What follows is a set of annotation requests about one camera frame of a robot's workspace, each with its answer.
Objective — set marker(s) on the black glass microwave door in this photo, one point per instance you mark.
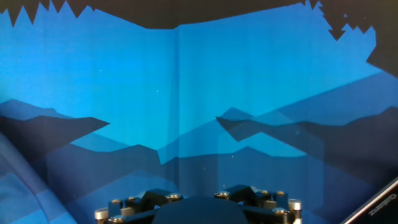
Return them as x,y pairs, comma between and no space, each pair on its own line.
384,210

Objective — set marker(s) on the blue mountain print cloth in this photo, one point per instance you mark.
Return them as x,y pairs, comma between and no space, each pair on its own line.
124,93

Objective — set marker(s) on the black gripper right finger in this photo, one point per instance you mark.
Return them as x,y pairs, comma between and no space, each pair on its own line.
264,202

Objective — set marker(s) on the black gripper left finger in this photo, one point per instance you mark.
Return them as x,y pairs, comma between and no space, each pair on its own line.
136,207

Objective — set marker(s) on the silver Galanz microwave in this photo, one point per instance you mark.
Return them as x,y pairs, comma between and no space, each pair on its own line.
379,207

